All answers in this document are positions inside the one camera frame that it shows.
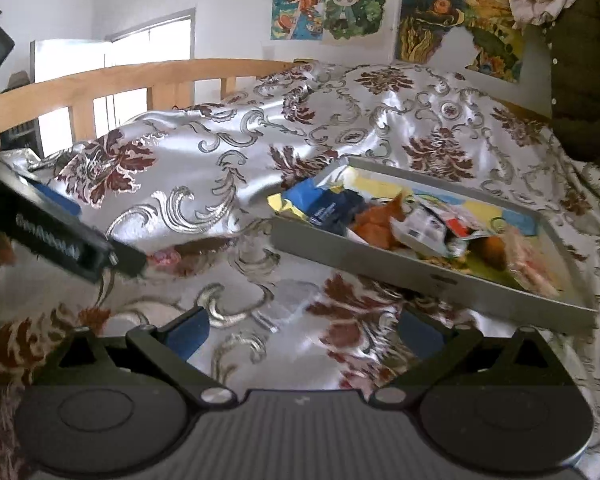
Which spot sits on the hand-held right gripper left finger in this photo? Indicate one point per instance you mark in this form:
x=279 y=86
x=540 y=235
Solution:
x=185 y=334

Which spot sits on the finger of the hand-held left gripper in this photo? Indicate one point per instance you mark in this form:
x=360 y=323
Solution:
x=129 y=261
x=55 y=198

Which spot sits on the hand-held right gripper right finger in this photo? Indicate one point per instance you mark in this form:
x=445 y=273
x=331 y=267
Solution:
x=422 y=335

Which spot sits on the grey tray with cartoon picture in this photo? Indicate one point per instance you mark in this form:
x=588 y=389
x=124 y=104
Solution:
x=360 y=260

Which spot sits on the small clear labelled snack packet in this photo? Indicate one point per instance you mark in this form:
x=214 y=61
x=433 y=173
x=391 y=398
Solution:
x=420 y=227

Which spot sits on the small orange ball snack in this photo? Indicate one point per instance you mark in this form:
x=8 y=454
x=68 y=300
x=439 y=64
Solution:
x=492 y=252

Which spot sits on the orange snack bag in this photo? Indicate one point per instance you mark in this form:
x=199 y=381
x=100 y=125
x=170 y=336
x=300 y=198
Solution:
x=375 y=227

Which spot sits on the red print rice cracker packet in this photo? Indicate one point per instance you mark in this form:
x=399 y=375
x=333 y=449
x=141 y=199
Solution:
x=530 y=265

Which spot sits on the blue snack packet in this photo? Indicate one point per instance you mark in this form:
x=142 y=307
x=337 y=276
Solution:
x=335 y=212

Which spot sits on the floral satin blanket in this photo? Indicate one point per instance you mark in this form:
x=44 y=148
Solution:
x=220 y=125

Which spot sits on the window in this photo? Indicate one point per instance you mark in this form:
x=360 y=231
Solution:
x=150 y=35

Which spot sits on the yellow green landscape poster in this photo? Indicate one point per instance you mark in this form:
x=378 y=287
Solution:
x=497 y=40

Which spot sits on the orange haired girl poster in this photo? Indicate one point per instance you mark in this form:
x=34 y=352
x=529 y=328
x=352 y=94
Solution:
x=300 y=5

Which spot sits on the olive quilted jacket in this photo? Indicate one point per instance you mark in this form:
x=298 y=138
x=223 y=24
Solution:
x=590 y=75

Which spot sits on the swirl painting poster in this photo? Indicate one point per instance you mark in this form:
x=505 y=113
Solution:
x=430 y=22

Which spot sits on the blond cartoon boy poster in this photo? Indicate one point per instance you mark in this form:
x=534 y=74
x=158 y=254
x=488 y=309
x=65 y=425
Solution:
x=352 y=5

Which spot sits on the pink crumpled cloth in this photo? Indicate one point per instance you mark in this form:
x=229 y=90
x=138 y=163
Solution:
x=545 y=0

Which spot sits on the wooden bed frame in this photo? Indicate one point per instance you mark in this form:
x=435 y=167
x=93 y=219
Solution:
x=130 y=77

